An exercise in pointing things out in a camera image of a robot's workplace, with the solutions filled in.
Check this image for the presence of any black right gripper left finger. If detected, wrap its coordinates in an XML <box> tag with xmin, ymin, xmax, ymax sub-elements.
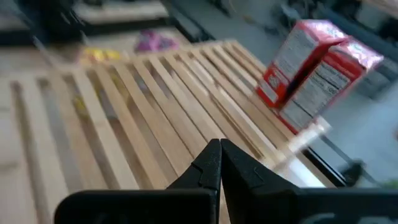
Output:
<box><xmin>54</xmin><ymin>138</ymin><xmax>223</xmax><ymax>224</ymax></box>

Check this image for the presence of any red cereal box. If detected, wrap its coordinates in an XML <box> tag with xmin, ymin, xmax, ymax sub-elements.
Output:
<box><xmin>278</xmin><ymin>40</ymin><xmax>385</xmax><ymax>134</ymax></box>
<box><xmin>255</xmin><ymin>19</ymin><xmax>349</xmax><ymax>108</ymax></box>

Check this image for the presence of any magenta cereal box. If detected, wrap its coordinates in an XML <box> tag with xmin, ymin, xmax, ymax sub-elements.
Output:
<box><xmin>134</xmin><ymin>29</ymin><xmax>159</xmax><ymax>54</ymax></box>
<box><xmin>154</xmin><ymin>30</ymin><xmax>180</xmax><ymax>53</ymax></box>

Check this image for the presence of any wooden slatted shelf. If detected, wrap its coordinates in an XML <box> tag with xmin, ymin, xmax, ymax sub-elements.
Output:
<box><xmin>8</xmin><ymin>39</ymin><xmax>332</xmax><ymax>224</ymax></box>

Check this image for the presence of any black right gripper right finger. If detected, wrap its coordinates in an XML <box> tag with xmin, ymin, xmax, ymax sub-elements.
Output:
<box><xmin>220</xmin><ymin>138</ymin><xmax>398</xmax><ymax>224</ymax></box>

